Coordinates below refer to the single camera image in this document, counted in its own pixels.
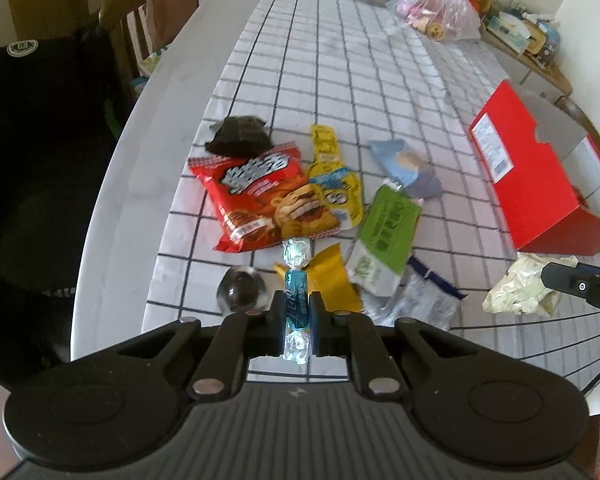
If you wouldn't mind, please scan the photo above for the white cabinet with wooden top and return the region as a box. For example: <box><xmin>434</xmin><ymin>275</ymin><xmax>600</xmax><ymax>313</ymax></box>
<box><xmin>480</xmin><ymin>7</ymin><xmax>573</xmax><ymax>97</ymax></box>

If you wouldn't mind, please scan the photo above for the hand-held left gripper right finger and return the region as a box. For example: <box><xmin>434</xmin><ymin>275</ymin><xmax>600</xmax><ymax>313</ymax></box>
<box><xmin>310</xmin><ymin>292</ymin><xmax>481</xmax><ymax>401</ymax></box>

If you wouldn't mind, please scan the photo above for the golden yellow wrapper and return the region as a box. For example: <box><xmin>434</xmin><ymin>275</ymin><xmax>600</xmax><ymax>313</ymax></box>
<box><xmin>274</xmin><ymin>243</ymin><xmax>364</xmax><ymax>314</ymax></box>

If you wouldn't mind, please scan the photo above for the pink brown cloth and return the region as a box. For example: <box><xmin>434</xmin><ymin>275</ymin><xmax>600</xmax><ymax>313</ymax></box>
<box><xmin>144</xmin><ymin>0</ymin><xmax>197</xmax><ymax>47</ymax></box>

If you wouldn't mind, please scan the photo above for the blue twist-wrapped candy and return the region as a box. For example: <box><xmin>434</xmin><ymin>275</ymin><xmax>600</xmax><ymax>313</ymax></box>
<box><xmin>281</xmin><ymin>237</ymin><xmax>312</xmax><ymax>364</ymax></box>

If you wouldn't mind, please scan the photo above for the dark crumpled snack packet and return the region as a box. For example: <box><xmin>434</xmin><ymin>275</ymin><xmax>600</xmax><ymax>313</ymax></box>
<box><xmin>205</xmin><ymin>115</ymin><xmax>272</xmax><ymax>156</ymax></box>

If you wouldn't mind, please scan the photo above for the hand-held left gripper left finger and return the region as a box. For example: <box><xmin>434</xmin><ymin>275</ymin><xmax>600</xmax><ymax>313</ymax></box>
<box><xmin>117</xmin><ymin>291</ymin><xmax>287</xmax><ymax>402</ymax></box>

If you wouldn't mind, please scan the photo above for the wooden chair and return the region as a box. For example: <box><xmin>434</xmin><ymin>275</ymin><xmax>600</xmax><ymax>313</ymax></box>
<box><xmin>99</xmin><ymin>0</ymin><xmax>227</xmax><ymax>103</ymax></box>
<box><xmin>554</xmin><ymin>94</ymin><xmax>600</xmax><ymax>183</ymax></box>

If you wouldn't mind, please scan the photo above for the silver wrapper with blue edge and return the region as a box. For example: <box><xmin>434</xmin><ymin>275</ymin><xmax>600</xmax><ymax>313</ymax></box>
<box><xmin>364</xmin><ymin>255</ymin><xmax>465</xmax><ymax>332</ymax></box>

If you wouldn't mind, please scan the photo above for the red snack packet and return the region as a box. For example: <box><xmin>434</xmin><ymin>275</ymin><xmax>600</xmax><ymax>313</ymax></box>
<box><xmin>187</xmin><ymin>141</ymin><xmax>342</xmax><ymax>254</ymax></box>

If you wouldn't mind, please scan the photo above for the cream snack packet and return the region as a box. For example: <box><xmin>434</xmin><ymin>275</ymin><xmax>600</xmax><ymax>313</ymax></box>
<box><xmin>482</xmin><ymin>253</ymin><xmax>579</xmax><ymax>316</ymax></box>

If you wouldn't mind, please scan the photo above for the white checkered tablecloth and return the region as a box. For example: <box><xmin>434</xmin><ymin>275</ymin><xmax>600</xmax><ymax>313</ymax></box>
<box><xmin>141</xmin><ymin>0</ymin><xmax>600</xmax><ymax>393</ymax></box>

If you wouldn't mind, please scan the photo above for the red cardboard box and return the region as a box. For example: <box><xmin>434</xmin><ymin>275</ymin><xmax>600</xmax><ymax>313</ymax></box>
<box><xmin>467</xmin><ymin>80</ymin><xmax>600</xmax><ymax>256</ymax></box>

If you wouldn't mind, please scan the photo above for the green snack packet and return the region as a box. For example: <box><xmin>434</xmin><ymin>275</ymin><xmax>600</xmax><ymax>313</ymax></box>
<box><xmin>346</xmin><ymin>179</ymin><xmax>425</xmax><ymax>297</ymax></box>

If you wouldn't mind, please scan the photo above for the yellow cartoon jelly pouch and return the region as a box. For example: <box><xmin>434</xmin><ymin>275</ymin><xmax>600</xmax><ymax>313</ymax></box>
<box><xmin>307</xmin><ymin>125</ymin><xmax>367</xmax><ymax>227</ymax></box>

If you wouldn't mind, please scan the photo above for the pink plastic bag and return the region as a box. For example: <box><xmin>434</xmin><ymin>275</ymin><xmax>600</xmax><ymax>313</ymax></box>
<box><xmin>386</xmin><ymin>0</ymin><xmax>482</xmax><ymax>44</ymax></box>

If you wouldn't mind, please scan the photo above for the clear-wrapped chocolate ball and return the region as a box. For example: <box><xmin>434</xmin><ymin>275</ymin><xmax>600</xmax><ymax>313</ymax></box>
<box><xmin>216</xmin><ymin>266</ymin><xmax>269</xmax><ymax>314</ymax></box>

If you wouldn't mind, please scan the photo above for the light blue snack packet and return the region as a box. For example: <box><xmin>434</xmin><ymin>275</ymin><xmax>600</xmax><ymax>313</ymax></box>
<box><xmin>369</xmin><ymin>138</ymin><xmax>444</xmax><ymax>198</ymax></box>

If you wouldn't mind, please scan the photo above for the black jacket with round logo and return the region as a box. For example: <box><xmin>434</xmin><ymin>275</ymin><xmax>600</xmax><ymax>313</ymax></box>
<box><xmin>0</xmin><ymin>24</ymin><xmax>133</xmax><ymax>391</ymax></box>

